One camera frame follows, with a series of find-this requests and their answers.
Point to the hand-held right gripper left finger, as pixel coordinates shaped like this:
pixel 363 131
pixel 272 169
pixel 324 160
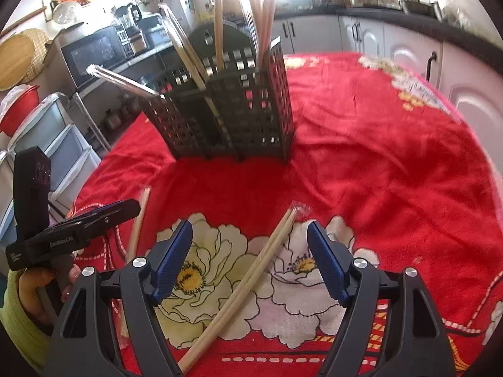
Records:
pixel 173 259

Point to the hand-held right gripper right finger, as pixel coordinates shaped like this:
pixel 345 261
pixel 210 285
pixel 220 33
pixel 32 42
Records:
pixel 328 259

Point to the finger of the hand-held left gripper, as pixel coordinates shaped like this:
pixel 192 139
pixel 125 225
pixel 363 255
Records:
pixel 118 212

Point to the black plastic utensil basket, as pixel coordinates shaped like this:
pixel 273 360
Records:
pixel 255 125

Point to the person's left forearm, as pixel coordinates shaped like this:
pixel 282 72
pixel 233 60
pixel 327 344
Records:
pixel 19 333

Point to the person's left hand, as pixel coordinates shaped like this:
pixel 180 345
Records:
pixel 33 290

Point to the plastic drawer unit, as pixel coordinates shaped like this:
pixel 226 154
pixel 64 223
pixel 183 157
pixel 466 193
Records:
pixel 59 145

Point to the red plastic basin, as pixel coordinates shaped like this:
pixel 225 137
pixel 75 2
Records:
pixel 19 106

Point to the red floral tablecloth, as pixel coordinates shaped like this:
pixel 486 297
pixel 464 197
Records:
pixel 373 172

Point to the round bamboo tray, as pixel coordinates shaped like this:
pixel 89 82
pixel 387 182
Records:
pixel 17 59

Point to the black microwave oven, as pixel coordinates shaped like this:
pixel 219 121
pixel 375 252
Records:
pixel 94 55

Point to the white kitchen cabinets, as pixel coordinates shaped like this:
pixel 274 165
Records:
pixel 393 43

